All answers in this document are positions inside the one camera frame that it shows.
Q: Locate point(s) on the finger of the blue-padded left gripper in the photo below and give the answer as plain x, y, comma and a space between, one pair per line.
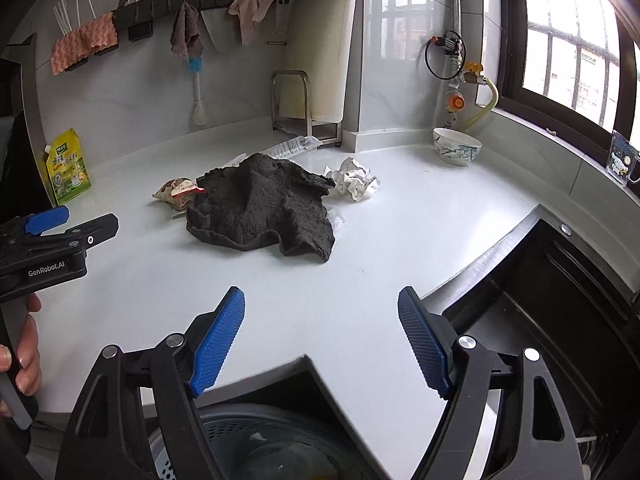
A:
37, 224
92, 229

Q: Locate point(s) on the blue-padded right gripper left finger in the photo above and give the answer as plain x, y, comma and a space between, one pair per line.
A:
106, 438

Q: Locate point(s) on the grey purple hanging rag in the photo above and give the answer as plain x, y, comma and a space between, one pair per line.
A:
185, 40

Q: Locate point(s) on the person's left hand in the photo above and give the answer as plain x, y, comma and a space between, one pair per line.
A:
29, 377

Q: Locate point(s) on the dark grey dish cloth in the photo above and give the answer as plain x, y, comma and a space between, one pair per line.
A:
260, 203

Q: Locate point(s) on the black kitchen sink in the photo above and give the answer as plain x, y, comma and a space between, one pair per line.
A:
543, 287

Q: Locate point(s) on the crumpled white paper ball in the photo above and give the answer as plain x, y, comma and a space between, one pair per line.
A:
353, 180

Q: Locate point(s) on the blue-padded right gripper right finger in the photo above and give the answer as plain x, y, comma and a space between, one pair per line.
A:
533, 438

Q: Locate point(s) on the stainless steel board rack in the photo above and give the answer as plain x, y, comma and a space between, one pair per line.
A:
291, 110

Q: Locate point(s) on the white toothbrush package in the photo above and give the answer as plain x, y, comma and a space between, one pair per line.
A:
292, 148

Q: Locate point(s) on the red white snack wrapper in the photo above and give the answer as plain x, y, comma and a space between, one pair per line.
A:
178, 193

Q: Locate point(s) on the blue white bottle brush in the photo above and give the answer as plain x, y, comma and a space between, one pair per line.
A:
199, 113

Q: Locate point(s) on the pink wavy sponge cloth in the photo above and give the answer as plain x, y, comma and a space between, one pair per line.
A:
88, 39

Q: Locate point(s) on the clear plastic bag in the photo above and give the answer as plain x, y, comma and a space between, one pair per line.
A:
335, 218

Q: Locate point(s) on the grey gas pipe with valves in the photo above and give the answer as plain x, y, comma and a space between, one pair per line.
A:
460, 68

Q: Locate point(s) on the white patterned ceramic bowl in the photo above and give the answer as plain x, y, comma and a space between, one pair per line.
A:
455, 147

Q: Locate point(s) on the yellow green refill pouch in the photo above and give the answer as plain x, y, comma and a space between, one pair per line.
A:
66, 167

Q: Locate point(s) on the dark framed window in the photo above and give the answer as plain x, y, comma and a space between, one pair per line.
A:
570, 67

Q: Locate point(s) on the pink hanging rag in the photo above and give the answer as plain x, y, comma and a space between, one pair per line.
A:
249, 13

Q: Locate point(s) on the clear glass printed mug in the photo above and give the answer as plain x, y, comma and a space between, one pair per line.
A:
622, 159

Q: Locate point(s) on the white cutting board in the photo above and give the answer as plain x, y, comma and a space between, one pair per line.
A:
319, 37

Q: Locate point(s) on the grey perforated trash bin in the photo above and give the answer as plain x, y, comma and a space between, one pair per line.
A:
257, 441

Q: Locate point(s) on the black wall hook rail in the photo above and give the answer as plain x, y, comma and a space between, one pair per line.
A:
135, 19

